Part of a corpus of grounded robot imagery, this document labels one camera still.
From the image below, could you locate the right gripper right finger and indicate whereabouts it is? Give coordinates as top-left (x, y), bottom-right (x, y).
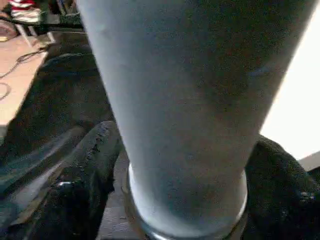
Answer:
top-left (240, 137), bottom-right (320, 240)

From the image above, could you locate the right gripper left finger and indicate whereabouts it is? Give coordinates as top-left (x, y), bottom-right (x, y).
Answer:
top-left (0, 120), bottom-right (125, 240)

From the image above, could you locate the white plastic table top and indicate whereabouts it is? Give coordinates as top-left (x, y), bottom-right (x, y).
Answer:
top-left (260, 5), bottom-right (320, 173)

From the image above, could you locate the white plastic table leg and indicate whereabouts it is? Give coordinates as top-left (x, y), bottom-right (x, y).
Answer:
top-left (75, 0), bottom-right (319, 240)

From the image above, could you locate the black plastic mat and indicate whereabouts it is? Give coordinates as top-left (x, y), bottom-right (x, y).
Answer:
top-left (0, 30), bottom-right (320, 240)

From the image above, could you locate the white plastic stool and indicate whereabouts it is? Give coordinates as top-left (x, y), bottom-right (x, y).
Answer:
top-left (10, 7), bottom-right (57, 46)

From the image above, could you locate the thin black floor cable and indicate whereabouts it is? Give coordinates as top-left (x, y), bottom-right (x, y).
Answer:
top-left (0, 46), bottom-right (48, 101)

